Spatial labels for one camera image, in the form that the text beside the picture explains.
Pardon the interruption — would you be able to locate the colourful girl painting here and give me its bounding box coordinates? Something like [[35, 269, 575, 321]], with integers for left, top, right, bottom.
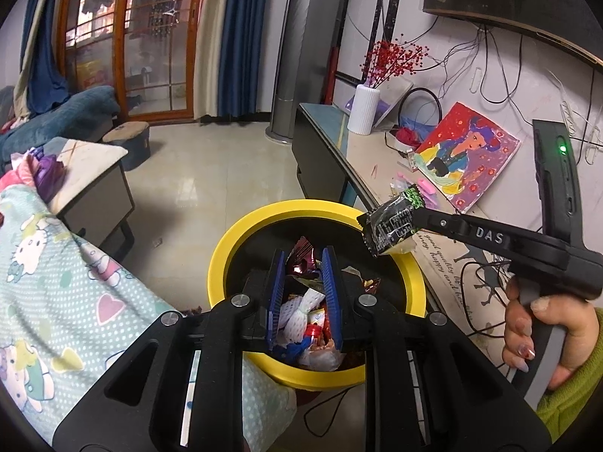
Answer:
[[413, 102, 521, 213]]

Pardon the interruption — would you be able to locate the round dark footstool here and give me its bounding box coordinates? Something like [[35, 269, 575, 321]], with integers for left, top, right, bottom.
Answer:
[[102, 121, 151, 171]]

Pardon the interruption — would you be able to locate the purple candy wrapper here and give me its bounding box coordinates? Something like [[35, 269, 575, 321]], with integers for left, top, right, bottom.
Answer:
[[285, 237, 318, 279]]

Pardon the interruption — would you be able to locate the black green snack packet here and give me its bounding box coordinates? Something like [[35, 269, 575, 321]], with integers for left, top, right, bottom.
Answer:
[[357, 185, 425, 257]]

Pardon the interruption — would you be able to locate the pink tool on cabinet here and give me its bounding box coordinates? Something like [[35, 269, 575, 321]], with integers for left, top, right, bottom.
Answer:
[[396, 171, 439, 208]]

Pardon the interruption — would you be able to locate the blue left curtain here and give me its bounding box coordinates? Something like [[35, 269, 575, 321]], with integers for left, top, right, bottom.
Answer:
[[13, 0, 69, 119]]

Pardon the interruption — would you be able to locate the silver tower air conditioner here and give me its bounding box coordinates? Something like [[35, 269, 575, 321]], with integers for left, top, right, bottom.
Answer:
[[266, 0, 340, 144]]

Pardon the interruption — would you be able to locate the person's right hand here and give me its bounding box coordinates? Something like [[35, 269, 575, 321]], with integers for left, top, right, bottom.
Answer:
[[503, 276, 600, 404]]

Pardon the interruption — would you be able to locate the blue curtain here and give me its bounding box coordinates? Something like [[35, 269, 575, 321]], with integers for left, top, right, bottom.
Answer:
[[13, 0, 69, 119], [192, 0, 267, 118]]

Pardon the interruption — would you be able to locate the white coffee table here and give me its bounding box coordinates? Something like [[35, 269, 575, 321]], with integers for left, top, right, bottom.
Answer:
[[44, 137, 135, 262]]

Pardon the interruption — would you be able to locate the blue grey sofa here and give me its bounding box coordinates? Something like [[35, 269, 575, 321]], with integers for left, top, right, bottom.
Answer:
[[1, 86, 121, 174]]

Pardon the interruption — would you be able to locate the wooden framed glass door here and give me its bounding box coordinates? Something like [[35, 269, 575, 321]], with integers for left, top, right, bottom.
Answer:
[[55, 0, 202, 122]]

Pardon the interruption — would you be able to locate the white ribbed vase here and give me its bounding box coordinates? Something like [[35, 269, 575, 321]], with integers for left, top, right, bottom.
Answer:
[[347, 85, 380, 136]]

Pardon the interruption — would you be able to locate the black round basket handle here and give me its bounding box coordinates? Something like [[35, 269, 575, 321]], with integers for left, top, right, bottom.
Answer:
[[396, 87, 444, 141]]

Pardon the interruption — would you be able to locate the lavender foam net bundle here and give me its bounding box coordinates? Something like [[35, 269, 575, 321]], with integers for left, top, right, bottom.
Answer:
[[278, 288, 325, 344]]

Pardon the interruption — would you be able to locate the blue right curtain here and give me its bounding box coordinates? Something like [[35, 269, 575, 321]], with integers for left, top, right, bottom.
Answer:
[[192, 0, 267, 118]]

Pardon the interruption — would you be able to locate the yellow rimmed trash bin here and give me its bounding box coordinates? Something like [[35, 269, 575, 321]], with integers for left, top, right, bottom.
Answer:
[[208, 199, 426, 391]]

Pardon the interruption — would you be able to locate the green sleeve forearm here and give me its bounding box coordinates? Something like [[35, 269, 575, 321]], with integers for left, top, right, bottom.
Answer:
[[531, 296, 602, 441]]

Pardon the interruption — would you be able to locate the Hello Kitty teal bedsheet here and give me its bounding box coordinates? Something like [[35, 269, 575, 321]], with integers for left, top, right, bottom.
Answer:
[[1, 184, 296, 451]]

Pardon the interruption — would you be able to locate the white plastic bag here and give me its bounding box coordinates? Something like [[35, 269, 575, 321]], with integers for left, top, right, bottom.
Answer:
[[297, 343, 344, 373]]

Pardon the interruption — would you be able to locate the purple cloth pile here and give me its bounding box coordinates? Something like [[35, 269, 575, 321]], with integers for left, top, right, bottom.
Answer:
[[1, 146, 66, 203]]

